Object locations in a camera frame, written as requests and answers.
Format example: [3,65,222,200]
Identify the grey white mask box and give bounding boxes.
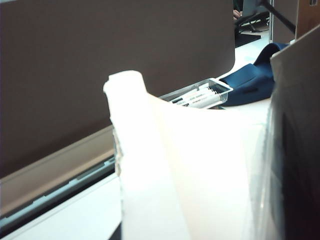
[102,32,320,240]

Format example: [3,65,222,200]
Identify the clear plastic marker tray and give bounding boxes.
[158,77,235,110]

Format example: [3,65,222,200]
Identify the beige cable tray cover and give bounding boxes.
[0,124,116,219]

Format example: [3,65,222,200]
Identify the white marker pen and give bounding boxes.
[171,87,213,105]
[182,93,223,109]

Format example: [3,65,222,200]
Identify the black angled stand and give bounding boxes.
[259,0,297,33]

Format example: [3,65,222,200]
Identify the brown desk divider panel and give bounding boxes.
[269,0,300,44]
[0,0,237,180]

